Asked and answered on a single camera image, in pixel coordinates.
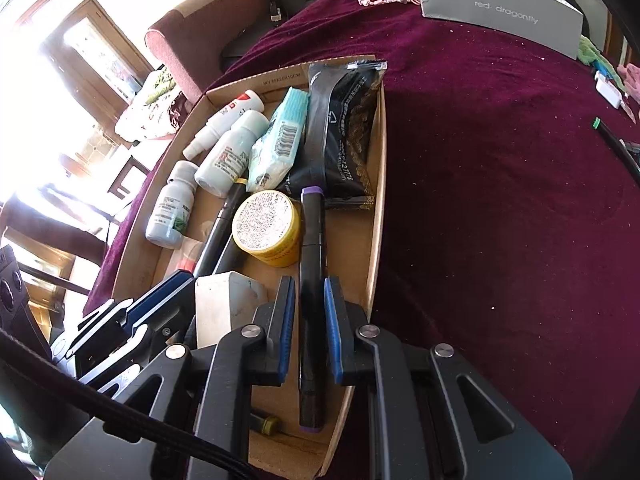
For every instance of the shallow cardboard box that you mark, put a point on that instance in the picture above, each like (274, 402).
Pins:
(365, 240)

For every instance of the teal tissue pack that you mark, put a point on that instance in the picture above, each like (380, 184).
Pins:
(280, 145)

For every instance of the white spray bottle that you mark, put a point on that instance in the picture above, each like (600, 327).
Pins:
(225, 120)

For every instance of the white usb charger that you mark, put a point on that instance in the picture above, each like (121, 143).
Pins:
(611, 90)

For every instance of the black marker green cap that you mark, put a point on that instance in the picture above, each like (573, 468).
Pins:
(617, 145)

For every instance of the wooden chair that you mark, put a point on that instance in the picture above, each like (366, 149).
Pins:
(60, 230)

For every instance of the grey cardboard shoe box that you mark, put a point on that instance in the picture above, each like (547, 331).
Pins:
(500, 5)

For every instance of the large white power adapter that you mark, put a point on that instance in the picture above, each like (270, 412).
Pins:
(227, 305)

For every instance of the black foil packet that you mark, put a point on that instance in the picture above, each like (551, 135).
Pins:
(345, 135)

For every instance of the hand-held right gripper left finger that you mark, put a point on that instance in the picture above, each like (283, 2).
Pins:
(286, 330)

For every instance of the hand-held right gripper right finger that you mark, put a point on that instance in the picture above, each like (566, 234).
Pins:
(334, 335)

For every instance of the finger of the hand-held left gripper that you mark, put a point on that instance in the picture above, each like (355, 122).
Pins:
(160, 292)
(125, 350)

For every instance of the small white medicine bottle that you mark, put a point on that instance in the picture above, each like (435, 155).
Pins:
(172, 205)

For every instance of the floral blanket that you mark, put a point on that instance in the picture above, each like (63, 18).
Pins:
(145, 115)

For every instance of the pink patterned cloth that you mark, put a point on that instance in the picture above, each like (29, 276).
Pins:
(630, 77)

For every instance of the black marker olive cap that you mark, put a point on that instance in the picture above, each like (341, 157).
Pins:
(265, 422)

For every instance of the green patterned cloth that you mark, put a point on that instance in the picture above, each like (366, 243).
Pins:
(161, 87)

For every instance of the yellow round jar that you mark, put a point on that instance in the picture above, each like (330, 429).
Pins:
(267, 227)

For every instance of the white squeeze bottle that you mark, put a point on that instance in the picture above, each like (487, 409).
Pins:
(232, 155)

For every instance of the green towel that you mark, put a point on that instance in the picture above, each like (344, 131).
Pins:
(597, 57)

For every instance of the maroon armchair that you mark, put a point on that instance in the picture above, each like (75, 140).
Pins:
(200, 30)

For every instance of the wooden framed door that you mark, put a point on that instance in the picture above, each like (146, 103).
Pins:
(90, 30)

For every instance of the black marker purple ends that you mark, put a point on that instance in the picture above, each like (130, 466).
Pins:
(312, 240)

